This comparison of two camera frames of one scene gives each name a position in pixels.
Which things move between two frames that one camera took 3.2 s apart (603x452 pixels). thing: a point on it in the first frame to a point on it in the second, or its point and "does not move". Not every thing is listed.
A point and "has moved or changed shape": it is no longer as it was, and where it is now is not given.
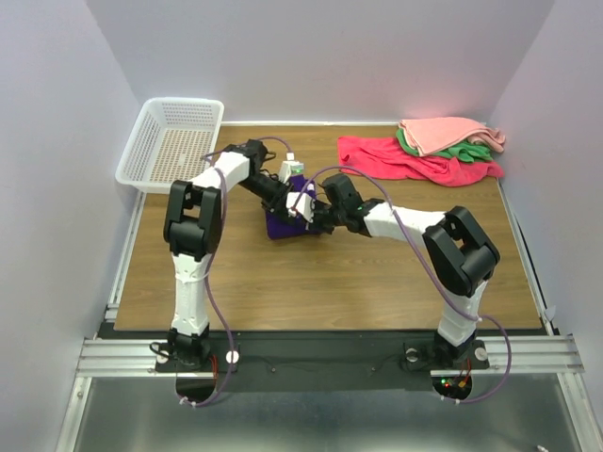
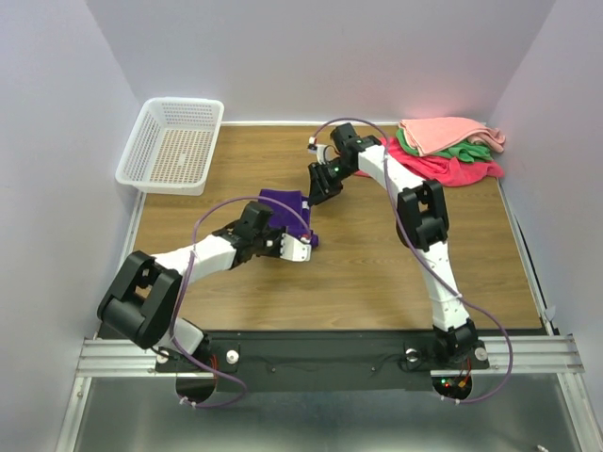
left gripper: [276, 203] to [277, 233]
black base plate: [315, 361] does not move
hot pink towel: [384, 158] does not move
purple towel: [279, 227] has moved or changed shape
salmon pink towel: [431, 135] does not move
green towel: [466, 151] does not move
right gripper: [316, 223] to [320, 188]
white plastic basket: [170, 143] does not move
